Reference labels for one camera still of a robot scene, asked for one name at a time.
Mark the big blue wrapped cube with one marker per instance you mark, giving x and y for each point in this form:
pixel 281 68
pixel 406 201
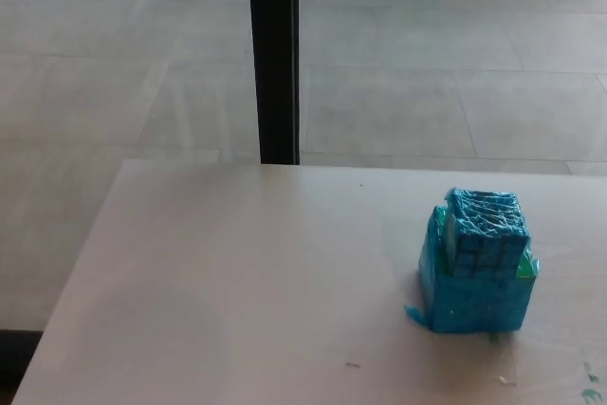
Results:
pixel 469 303

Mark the black window frame post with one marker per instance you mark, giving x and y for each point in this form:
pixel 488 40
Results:
pixel 276 59

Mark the small blue cube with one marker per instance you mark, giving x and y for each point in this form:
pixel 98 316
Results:
pixel 488 229

